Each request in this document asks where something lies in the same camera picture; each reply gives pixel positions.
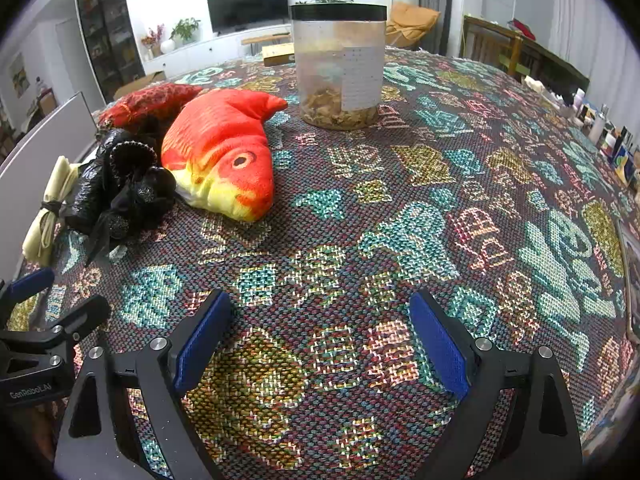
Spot dark glass display cabinet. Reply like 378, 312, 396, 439
75, 0, 146, 103

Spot green potted plant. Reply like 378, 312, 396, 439
169, 17, 202, 45

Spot red flower branches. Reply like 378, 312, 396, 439
141, 24, 166, 58

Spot framed wall picture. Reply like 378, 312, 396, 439
9, 52, 28, 98

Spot row of small bottles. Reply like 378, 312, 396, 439
570, 87, 640, 186

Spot clear plastic jar black lid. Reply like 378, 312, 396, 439
290, 3, 388, 131

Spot grey padded panel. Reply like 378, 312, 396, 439
0, 91, 99, 281

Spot black flat television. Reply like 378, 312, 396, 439
207, 0, 289, 35

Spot colourful woven blanket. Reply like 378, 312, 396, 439
0, 47, 640, 480

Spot yellow flat box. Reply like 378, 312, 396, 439
262, 43, 296, 67

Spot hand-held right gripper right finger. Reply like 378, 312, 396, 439
409, 288, 585, 480

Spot red cloth item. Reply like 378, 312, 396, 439
509, 18, 537, 41

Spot white television cabinet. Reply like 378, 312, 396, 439
142, 25, 301, 78

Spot wooden side table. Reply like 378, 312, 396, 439
241, 31, 292, 56

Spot dark wooden desk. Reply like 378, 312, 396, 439
462, 15, 591, 103

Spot orange fish plush toy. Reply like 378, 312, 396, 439
161, 88, 289, 222

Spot white sheer curtain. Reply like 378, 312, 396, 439
545, 0, 640, 101

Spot cream tied cloth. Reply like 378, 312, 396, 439
22, 156, 81, 267

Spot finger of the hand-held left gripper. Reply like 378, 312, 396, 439
0, 296, 112, 361
0, 267, 56, 311

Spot orange lounge chair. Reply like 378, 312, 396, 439
385, 2, 442, 48

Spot brown cardboard box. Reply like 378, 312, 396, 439
114, 71, 167, 100

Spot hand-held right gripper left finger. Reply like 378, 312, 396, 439
54, 288, 236, 480

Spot red mesh bag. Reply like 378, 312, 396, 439
98, 83, 205, 130

